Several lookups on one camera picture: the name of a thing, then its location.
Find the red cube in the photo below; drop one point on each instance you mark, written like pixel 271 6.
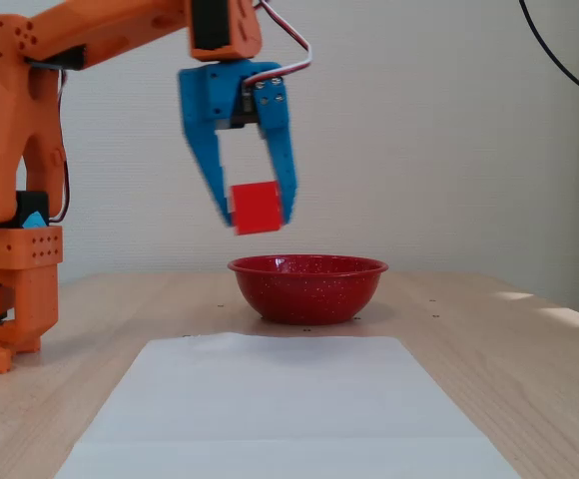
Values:
pixel 257 208

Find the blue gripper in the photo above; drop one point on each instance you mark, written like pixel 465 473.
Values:
pixel 216 97

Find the red speckled bowl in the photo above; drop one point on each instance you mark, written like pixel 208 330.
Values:
pixel 309 294

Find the white paper sheet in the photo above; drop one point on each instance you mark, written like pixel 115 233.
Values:
pixel 289 409

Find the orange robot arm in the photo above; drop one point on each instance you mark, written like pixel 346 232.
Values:
pixel 15 125

